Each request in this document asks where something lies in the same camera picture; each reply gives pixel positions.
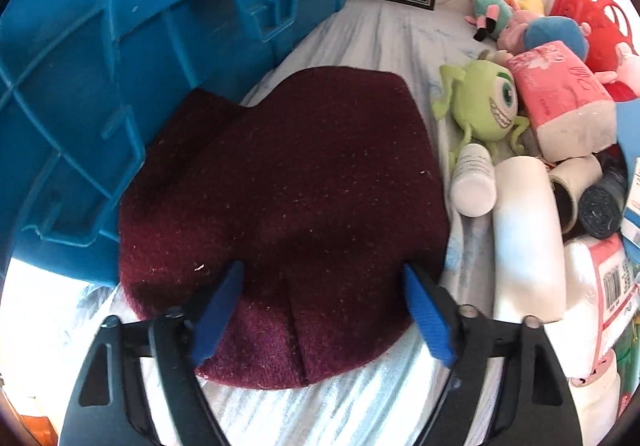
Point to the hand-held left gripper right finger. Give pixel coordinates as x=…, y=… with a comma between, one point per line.
x=427, y=321

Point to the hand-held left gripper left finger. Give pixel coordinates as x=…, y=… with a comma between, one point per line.
x=217, y=316

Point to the maroon knit hat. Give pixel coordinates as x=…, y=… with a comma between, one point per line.
x=300, y=206

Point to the blue plastic crate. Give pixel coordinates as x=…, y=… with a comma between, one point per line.
x=125, y=51

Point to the large white paper roll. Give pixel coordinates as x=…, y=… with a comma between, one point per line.
x=527, y=246

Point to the small white bottle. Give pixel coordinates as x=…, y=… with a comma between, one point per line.
x=472, y=181

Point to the white pink barcode pack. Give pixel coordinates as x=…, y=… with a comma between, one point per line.
x=590, y=296

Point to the white blue wet wipes pack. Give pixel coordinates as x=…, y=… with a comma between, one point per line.
x=595, y=411

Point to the white roll brown core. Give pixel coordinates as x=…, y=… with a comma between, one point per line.
x=575, y=181

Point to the black bag roll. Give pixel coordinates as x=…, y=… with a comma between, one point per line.
x=602, y=211

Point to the green one-eyed monster plush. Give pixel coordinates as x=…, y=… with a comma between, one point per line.
x=487, y=99

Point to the white blue medicine box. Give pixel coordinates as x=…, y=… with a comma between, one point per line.
x=632, y=206

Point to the pink tissue pack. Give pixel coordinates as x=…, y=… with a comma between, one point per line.
x=560, y=96

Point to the blue round pig plush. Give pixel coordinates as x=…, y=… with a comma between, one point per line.
x=550, y=34

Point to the teal pink small plush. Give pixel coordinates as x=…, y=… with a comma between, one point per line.
x=487, y=14

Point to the yellow plush toy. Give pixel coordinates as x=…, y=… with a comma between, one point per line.
x=529, y=5

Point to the red handbag case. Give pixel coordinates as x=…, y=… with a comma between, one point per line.
x=600, y=26

